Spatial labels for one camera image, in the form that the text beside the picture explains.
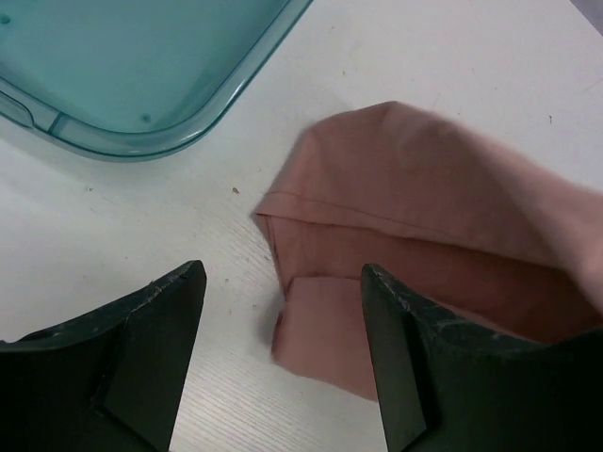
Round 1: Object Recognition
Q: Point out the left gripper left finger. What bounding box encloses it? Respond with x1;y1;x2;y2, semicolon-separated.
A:
1;260;206;451

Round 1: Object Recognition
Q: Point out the dusty pink t shirt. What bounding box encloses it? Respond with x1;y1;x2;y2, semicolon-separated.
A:
255;102;602;400

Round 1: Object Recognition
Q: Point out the teal plastic tray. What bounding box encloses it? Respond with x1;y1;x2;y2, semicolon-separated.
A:
1;1;308;160

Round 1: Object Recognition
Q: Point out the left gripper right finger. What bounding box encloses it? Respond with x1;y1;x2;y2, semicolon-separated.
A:
361;265;602;451

